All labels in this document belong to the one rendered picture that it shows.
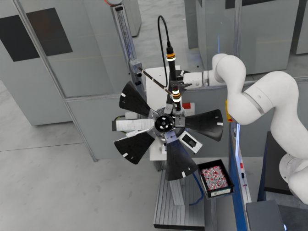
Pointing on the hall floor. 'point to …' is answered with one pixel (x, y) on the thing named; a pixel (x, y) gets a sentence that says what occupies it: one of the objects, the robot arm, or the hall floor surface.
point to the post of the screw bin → (213, 214)
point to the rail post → (229, 155)
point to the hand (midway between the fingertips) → (174, 81)
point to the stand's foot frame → (163, 192)
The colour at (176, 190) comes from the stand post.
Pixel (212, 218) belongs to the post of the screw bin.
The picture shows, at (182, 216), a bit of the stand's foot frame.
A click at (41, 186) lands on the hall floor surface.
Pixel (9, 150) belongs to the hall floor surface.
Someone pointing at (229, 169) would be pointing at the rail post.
